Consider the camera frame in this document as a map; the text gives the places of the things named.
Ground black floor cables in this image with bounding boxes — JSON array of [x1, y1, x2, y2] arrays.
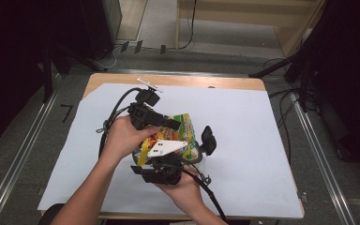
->
[[262, 57, 303, 158]]

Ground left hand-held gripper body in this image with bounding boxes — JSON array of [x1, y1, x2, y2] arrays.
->
[[127, 77, 167, 130]]

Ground person's right hand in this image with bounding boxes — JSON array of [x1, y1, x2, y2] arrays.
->
[[154, 173, 206, 214]]

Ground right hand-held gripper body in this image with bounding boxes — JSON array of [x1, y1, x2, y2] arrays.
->
[[130, 139, 188, 186]]

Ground light wooden frame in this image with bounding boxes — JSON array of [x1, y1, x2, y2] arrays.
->
[[175, 0, 326, 58]]

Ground left hand-held gripper black cable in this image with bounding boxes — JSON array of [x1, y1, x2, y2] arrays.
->
[[96, 87, 143, 158]]

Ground person's left hand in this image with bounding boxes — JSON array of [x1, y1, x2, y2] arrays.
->
[[101, 114, 161, 163]]

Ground white floor cable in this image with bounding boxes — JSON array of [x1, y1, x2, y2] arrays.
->
[[102, 46, 118, 70]]

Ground white paper sheet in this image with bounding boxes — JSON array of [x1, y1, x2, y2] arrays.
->
[[37, 82, 305, 219]]

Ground black stand leg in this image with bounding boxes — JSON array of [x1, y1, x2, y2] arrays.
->
[[248, 55, 298, 79]]

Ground clear container with black lid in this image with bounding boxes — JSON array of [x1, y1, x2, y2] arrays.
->
[[181, 125, 218, 166]]

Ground yellow sauce pouch green spout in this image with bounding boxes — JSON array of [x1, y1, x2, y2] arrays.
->
[[131, 112, 199, 167]]

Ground hand-held gripper black cable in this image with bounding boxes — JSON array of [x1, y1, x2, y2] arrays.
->
[[181, 168, 229, 223], [96, 87, 143, 158]]

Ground black cabinet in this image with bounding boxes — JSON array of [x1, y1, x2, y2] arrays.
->
[[80, 0, 123, 61]]

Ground right hand-held gripper black cable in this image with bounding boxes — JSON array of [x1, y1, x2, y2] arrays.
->
[[181, 168, 229, 223]]

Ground black hanging cable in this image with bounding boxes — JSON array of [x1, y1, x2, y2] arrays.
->
[[179, 0, 199, 51]]

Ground metal floor rail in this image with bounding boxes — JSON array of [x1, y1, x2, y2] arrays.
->
[[289, 90, 357, 225], [0, 74, 61, 225]]

